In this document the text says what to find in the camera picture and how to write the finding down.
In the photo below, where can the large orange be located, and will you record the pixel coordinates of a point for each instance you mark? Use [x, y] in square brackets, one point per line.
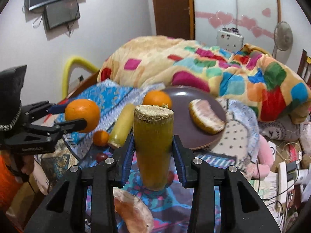
[83, 112]

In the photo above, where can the pink plush toy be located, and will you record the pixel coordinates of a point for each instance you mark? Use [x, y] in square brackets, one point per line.
[264, 155]

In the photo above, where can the grey printed cloth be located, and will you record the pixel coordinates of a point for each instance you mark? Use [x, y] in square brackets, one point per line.
[281, 131]

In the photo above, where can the small tangerine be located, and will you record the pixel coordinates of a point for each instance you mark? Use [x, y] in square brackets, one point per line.
[100, 138]

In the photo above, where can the person's left hand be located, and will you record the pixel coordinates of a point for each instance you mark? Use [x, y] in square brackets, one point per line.
[28, 165]

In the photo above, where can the wooden chair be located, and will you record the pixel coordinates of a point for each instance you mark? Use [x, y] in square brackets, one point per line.
[305, 68]

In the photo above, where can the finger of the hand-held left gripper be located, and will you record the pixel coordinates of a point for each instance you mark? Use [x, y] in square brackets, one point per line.
[58, 108]
[73, 125]

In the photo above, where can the medium orange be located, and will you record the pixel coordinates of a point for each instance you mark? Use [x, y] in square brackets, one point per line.
[156, 100]

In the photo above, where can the standing fan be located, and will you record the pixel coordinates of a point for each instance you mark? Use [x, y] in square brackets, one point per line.
[283, 35]

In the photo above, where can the wooden door frame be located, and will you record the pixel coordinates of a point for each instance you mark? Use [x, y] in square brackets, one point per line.
[170, 7]

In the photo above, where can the thick sugarcane piece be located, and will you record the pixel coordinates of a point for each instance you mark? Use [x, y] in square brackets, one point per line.
[153, 148]

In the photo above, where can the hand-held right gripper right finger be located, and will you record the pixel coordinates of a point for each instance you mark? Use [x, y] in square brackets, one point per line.
[178, 161]

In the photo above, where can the yellow foam tube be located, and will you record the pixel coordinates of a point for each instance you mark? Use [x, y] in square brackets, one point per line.
[66, 70]

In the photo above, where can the white dotted pillow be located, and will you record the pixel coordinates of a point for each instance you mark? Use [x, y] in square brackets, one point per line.
[237, 131]

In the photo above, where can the beige patterned cloth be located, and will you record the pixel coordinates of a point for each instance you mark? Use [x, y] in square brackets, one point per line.
[57, 165]

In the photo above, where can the wooden bed frame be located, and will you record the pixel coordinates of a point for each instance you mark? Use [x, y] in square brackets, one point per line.
[85, 82]

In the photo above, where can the blue patterned bedsheet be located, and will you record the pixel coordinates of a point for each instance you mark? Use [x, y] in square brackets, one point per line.
[102, 94]

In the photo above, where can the purple plate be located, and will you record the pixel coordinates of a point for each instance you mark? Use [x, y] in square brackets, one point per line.
[182, 106]

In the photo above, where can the person's left forearm orange sleeve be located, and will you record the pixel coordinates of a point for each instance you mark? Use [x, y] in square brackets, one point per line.
[7, 187]

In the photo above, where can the colourful patchwork blanket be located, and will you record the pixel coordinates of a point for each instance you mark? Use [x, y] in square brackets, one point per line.
[158, 53]

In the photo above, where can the peeled pomelo segment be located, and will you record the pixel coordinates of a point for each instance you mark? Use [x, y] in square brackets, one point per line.
[134, 212]
[206, 119]

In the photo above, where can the white wardrobe with pink hearts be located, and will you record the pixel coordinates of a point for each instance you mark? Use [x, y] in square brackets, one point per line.
[233, 0]

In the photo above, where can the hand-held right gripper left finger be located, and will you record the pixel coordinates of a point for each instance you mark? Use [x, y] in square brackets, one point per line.
[127, 161]

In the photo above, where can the small red fruit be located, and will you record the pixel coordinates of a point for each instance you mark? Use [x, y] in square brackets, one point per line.
[171, 177]
[101, 157]

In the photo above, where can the dark wall panel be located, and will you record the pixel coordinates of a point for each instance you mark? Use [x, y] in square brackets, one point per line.
[62, 14]

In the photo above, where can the thin yellow sugarcane piece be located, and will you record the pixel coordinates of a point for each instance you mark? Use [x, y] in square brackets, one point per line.
[121, 126]

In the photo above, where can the white electronic box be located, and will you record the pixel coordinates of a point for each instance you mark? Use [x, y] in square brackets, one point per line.
[229, 38]

